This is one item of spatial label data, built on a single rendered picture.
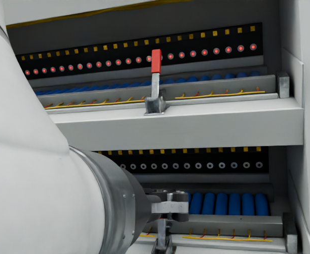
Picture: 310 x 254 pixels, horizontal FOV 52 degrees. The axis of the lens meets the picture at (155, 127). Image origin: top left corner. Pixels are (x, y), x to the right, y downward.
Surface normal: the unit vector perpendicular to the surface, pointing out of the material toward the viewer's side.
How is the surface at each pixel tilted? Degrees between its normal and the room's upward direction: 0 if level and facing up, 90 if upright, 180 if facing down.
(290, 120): 109
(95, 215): 84
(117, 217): 90
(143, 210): 88
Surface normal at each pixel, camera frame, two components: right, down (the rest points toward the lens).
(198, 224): -0.23, 0.33
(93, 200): 0.96, -0.26
